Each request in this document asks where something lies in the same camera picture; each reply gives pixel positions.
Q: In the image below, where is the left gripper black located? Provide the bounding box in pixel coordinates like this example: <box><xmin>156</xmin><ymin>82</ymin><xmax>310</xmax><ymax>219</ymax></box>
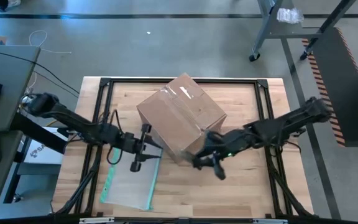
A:
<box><xmin>118</xmin><ymin>124</ymin><xmax>163</xmax><ymax>172</ymax></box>

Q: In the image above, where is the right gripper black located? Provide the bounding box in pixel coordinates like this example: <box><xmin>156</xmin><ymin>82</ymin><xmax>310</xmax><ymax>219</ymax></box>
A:
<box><xmin>192</xmin><ymin>130</ymin><xmax>251</xmax><ymax>181</ymax></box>

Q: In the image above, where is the clear teal-edged zip pouch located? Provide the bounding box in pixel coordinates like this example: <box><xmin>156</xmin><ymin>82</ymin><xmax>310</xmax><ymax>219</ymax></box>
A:
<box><xmin>99</xmin><ymin>146</ymin><xmax>163</xmax><ymax>212</ymax></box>

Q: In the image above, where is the brown cardboard box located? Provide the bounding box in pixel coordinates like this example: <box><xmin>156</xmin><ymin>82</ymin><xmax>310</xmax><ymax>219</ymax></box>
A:
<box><xmin>136</xmin><ymin>73</ymin><xmax>228</xmax><ymax>164</ymax></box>

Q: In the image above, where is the white box with logo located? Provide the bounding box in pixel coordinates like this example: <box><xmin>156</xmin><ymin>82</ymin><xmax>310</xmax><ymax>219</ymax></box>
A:
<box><xmin>23</xmin><ymin>126</ymin><xmax>74</xmax><ymax>166</ymax></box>

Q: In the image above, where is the black diagonal support bar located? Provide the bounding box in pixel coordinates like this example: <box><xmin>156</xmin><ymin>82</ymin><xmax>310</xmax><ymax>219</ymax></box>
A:
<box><xmin>10</xmin><ymin>112</ymin><xmax>68</xmax><ymax>154</ymax></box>

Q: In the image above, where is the white power adapter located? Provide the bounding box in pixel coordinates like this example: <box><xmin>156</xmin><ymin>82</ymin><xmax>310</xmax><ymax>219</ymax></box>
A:
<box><xmin>19</xmin><ymin>93</ymin><xmax>36</xmax><ymax>110</ymax></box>

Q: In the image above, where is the black mat orange-striped edge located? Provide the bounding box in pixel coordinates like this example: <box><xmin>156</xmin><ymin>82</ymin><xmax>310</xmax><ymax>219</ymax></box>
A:
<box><xmin>301</xmin><ymin>27</ymin><xmax>358</xmax><ymax>147</ymax></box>

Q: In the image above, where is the grey metal cart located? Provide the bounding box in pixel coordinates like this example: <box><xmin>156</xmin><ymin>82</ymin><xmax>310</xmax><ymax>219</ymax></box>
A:
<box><xmin>249</xmin><ymin>0</ymin><xmax>358</xmax><ymax>62</ymax></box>

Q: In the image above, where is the grey desk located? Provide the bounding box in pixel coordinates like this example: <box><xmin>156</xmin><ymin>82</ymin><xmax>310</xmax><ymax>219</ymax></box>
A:
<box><xmin>0</xmin><ymin>45</ymin><xmax>42</xmax><ymax>220</ymax></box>

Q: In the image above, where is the crumpled clear plastic bag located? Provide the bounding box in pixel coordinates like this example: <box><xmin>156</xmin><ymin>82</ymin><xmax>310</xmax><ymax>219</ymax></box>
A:
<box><xmin>276</xmin><ymin>7</ymin><xmax>305</xmax><ymax>25</ymax></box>

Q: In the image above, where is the person's foot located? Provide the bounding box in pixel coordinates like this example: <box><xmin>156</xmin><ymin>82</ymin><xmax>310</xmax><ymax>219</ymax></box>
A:
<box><xmin>0</xmin><ymin>0</ymin><xmax>22</xmax><ymax>12</ymax></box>

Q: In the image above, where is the silver bracket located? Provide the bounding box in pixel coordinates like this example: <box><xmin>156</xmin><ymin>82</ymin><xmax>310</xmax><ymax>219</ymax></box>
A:
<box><xmin>78</xmin><ymin>217</ymin><xmax>115</xmax><ymax>224</ymax></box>
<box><xmin>252</xmin><ymin>218</ymin><xmax>288</xmax><ymax>224</ymax></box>

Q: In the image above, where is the black desk cable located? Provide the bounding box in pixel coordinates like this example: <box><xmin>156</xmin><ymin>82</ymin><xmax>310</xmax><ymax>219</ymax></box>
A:
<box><xmin>0</xmin><ymin>46</ymin><xmax>80</xmax><ymax>98</ymax></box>

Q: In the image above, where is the white floor cable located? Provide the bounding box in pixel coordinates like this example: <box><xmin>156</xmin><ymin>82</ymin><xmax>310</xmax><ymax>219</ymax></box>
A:
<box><xmin>29</xmin><ymin>30</ymin><xmax>73</xmax><ymax>55</ymax></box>

